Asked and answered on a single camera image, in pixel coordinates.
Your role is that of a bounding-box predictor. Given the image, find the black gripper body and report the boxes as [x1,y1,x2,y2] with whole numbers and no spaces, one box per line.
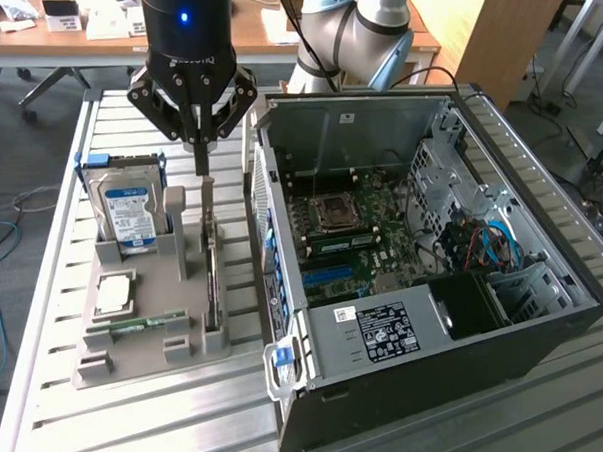
[133,0,241,113]

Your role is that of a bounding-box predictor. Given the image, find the green graphics card black cooler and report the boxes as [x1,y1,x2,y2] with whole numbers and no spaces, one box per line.
[194,176,234,334]

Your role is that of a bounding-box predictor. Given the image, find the small white box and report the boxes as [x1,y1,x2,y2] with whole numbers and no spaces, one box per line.
[125,5,150,38]

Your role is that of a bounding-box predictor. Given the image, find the wooden desk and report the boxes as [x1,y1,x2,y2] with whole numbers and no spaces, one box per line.
[227,0,442,88]
[0,0,152,75]

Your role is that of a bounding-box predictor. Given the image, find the large white box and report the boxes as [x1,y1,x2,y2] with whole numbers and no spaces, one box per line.
[83,0,132,43]

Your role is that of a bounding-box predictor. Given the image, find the white paper stack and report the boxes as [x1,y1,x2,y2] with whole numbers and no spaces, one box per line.
[258,6,305,47]

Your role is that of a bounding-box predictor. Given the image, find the black chair base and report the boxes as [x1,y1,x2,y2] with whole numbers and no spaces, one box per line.
[13,61,142,129]

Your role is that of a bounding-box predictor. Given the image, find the hard disk blue caddy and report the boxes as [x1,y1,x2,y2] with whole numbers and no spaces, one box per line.
[71,148,169,256]

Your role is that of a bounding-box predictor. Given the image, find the white box black lid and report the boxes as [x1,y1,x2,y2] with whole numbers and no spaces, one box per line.
[41,0,85,34]

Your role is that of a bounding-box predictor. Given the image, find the metal CPU socket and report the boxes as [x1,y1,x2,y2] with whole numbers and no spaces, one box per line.
[308,190,359,235]

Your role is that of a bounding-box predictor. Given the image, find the white paper label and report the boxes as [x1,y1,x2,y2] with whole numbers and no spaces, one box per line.
[0,18,37,35]

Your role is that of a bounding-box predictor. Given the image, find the green RAM stick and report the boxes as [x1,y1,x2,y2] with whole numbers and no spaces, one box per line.
[86,305,189,338]
[309,230,375,258]

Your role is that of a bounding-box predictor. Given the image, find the grey parts rack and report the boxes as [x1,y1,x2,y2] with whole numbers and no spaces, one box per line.
[71,180,239,397]

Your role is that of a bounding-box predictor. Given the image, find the silver CPU chip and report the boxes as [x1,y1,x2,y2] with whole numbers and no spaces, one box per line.
[95,272,133,316]

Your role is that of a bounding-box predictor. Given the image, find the blue expansion slot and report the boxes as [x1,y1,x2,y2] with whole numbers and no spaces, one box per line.
[301,262,354,289]

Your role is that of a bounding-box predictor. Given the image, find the green motherboard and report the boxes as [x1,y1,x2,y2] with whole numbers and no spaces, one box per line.
[277,164,435,313]

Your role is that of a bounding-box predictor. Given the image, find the silver disk bay cage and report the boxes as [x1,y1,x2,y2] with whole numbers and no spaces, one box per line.
[405,138,491,235]

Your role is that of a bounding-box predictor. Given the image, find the wooden cabinet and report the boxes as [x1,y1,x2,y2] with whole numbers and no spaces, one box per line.
[401,0,566,116]

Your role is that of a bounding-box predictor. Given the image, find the blue case latch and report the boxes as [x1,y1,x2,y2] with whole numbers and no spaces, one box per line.
[269,347,295,370]

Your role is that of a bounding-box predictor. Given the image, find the grey power supply unit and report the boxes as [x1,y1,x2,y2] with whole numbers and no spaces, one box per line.
[294,278,453,387]

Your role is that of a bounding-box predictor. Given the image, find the black open PC case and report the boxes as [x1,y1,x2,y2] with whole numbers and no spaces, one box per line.
[227,72,603,452]

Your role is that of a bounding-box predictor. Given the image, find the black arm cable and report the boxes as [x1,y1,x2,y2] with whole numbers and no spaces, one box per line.
[271,0,345,92]

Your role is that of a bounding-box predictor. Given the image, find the grey floor cable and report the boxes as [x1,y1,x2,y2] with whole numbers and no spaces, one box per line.
[0,182,59,216]

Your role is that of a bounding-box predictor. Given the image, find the black cable behind case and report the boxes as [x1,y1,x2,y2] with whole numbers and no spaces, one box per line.
[386,63,465,97]

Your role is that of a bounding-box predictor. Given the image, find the red wire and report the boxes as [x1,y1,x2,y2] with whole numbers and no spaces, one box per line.
[467,225,488,270]

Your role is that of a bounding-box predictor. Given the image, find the blue wire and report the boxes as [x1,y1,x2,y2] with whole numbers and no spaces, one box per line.
[484,219,526,270]

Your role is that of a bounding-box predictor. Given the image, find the white table frame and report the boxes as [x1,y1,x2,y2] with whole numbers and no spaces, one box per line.
[558,0,603,138]

